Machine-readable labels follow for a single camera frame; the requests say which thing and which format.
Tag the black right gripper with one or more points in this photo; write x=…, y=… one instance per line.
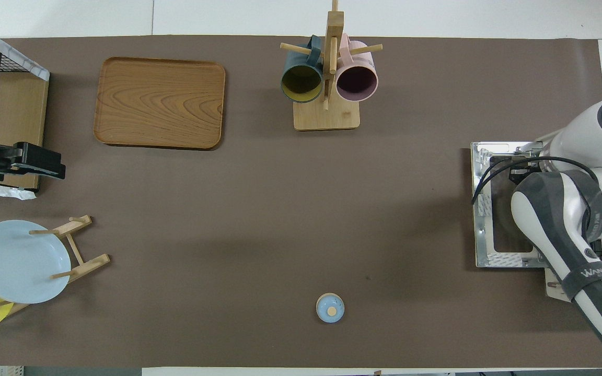
x=525, y=172

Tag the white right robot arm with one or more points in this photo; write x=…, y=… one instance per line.
x=552, y=219

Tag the cream toaster oven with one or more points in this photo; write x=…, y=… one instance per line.
x=552, y=293

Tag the light blue plate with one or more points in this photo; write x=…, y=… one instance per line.
x=13, y=261

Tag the wooden plate rack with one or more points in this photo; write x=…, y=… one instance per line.
x=89, y=263

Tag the brown wooden tray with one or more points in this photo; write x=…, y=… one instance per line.
x=160, y=104

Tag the pink mug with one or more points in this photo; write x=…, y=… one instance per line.
x=356, y=83

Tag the wooden mug rack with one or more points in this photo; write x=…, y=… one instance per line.
x=327, y=120

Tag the small blue lid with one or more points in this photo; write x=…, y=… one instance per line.
x=330, y=308

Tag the dark blue mug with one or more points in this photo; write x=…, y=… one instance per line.
x=301, y=83

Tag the brown table mat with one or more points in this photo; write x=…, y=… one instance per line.
x=280, y=209

